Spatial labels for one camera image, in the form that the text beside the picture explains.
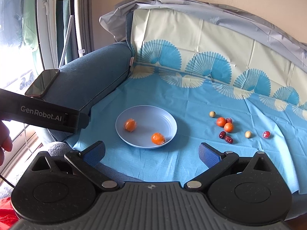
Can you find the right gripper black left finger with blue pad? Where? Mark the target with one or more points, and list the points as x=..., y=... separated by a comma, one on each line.
x=84, y=162

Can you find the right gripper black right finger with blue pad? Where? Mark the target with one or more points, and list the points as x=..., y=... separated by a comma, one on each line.
x=219, y=165

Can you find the dark red date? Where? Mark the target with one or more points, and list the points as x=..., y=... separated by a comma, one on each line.
x=222, y=134
x=228, y=139

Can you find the tan longan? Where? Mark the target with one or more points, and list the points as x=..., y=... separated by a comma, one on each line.
x=248, y=134
x=212, y=114

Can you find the person's left hand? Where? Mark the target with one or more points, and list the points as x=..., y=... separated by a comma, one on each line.
x=5, y=141

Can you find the black smartphone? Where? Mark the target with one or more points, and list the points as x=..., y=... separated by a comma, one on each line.
x=42, y=83

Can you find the orange tangerine near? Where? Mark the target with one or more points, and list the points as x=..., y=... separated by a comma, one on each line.
x=229, y=127

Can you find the orange tangerine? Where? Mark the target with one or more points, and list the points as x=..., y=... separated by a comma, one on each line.
x=229, y=127
x=221, y=121

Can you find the orange tangerine far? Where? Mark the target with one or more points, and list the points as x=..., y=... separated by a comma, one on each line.
x=221, y=121

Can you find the wrapped orange left in plate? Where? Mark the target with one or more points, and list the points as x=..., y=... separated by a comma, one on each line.
x=130, y=125

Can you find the wrapped orange in plate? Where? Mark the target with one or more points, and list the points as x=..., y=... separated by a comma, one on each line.
x=158, y=139
x=130, y=125

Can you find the wrapped orange right in plate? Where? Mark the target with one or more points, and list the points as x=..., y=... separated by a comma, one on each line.
x=158, y=139

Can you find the blue sofa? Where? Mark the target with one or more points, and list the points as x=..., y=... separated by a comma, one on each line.
x=85, y=81

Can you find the light blue plate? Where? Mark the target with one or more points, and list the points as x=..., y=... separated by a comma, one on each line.
x=150, y=120

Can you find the blue patterned tablecloth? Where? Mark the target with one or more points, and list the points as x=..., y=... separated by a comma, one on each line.
x=190, y=67

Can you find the red cloth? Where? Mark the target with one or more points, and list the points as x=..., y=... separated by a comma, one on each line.
x=8, y=216

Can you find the grey plastic cover sheet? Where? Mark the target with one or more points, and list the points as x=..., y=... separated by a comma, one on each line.
x=226, y=16

